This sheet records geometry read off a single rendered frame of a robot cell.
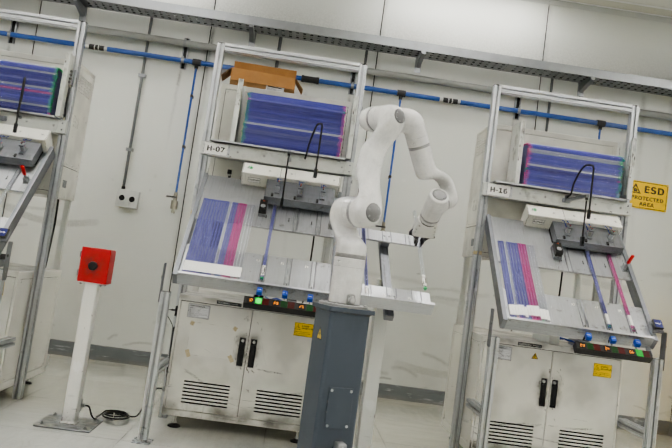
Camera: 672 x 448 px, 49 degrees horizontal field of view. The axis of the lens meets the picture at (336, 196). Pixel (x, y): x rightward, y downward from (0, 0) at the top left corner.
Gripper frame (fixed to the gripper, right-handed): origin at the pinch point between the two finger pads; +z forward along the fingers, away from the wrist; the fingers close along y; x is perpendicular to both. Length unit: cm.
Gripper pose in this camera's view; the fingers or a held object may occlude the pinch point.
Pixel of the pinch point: (418, 241)
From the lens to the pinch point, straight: 331.6
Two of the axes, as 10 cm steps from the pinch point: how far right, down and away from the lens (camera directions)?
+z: -1.9, 6.5, 7.3
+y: -9.8, -1.5, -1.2
